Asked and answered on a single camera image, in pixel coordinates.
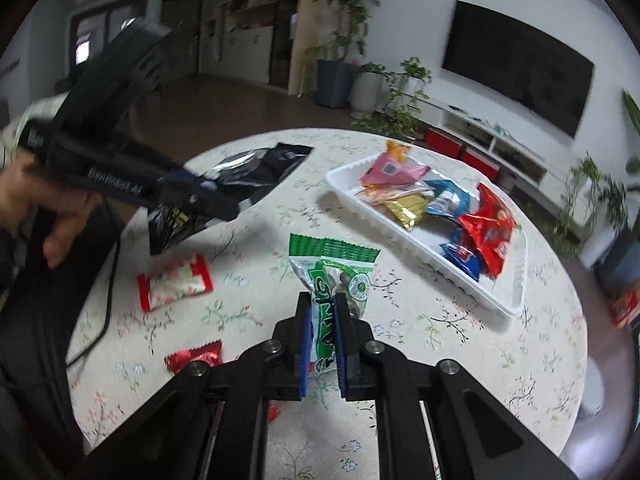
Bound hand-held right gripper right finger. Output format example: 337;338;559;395
334;291;581;480

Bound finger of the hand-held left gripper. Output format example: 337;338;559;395
162;166;218;192
150;181;241;222

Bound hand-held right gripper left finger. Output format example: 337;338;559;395
65;292;313;480

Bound black snack bag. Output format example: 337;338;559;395
147;142;315;256

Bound red and white snack packet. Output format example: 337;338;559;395
137;253;215;312

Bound green snack packet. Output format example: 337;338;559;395
289;232;379;376

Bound red foil snack packet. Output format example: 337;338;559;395
164;339;281;421

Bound blue roll cake packet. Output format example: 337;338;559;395
439;227;483;281

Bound gold snack packet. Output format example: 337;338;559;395
385;192;433;232

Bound pale orange snack packet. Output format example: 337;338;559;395
357;182;436;206

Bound white plastic tray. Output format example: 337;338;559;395
325;156;531;317

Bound light blue snack packet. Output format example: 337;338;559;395
425;178;476;218

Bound pink snack packet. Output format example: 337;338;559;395
359;152;431;188

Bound red chocolate peanut bag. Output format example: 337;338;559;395
457;183;517;278

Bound person's left hand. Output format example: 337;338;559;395
0;155;108;268

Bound tall plant in blue-grey pot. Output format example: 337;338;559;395
302;0;381;109

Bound plant in white ribbed pot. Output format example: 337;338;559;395
350;62;388;116

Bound red storage bin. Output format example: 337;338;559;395
460;147;501;181
425;127;463;158

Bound trailing green plant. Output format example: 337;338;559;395
357;57;433;141

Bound white round stool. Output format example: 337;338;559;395
575;355;607;421

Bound white television cabinet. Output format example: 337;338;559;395
420;95;566;201

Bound red box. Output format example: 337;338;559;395
612;290;640;331

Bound tall plant in dark pot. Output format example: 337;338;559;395
595;87;640;296

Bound wall cabinets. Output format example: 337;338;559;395
200;0;281;83

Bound black wall television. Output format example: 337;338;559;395
441;0;596;138

